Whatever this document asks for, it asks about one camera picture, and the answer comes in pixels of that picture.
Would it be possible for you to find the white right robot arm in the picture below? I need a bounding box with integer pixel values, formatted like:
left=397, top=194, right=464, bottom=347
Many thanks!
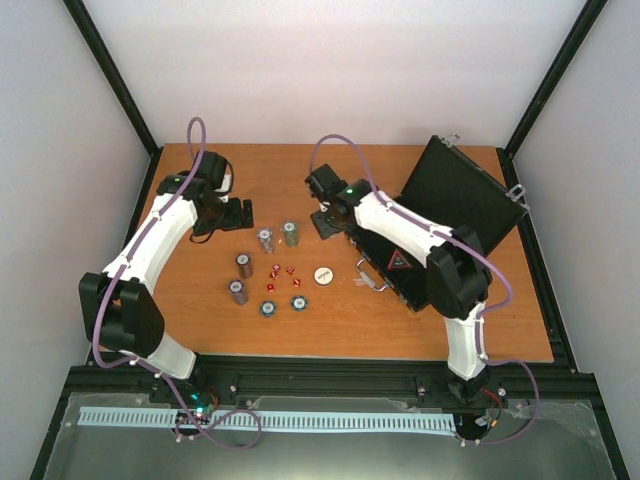
left=305, top=164, right=491, bottom=381

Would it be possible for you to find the green 20 chip stack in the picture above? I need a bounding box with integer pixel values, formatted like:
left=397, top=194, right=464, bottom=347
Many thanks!
left=282, top=221, right=299, bottom=247

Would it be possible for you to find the white perforated cable strip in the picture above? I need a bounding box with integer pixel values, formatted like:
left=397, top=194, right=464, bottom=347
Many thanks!
left=77, top=407, right=455, bottom=436

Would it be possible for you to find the blue 10 chip stack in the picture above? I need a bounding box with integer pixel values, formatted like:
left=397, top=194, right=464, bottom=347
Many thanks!
left=257, top=228, right=275, bottom=253

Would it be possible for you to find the brown chip stack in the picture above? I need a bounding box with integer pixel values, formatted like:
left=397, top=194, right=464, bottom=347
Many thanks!
left=235, top=253, right=254, bottom=279

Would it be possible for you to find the flat blue chip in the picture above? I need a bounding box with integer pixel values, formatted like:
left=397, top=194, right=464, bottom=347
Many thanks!
left=259, top=301, right=277, bottom=317
left=290, top=295, right=308, bottom=311

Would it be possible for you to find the black aluminium frame rail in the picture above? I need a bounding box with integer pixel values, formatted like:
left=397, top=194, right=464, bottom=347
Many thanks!
left=60, top=360, right=601, bottom=411

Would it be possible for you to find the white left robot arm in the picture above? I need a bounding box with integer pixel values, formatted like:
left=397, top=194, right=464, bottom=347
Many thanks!
left=79, top=151, right=254, bottom=403

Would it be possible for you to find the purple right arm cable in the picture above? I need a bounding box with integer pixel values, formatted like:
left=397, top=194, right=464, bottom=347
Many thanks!
left=309, top=134, right=543, bottom=446

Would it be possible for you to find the white dealer button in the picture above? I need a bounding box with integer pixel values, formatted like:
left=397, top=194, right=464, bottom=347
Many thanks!
left=313, top=266, right=334, bottom=286

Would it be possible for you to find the black poker set case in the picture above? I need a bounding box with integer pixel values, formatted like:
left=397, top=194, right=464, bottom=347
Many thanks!
left=346, top=135, right=527, bottom=312

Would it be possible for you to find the triangular all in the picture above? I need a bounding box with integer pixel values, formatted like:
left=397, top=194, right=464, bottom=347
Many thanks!
left=387, top=248, right=412, bottom=271

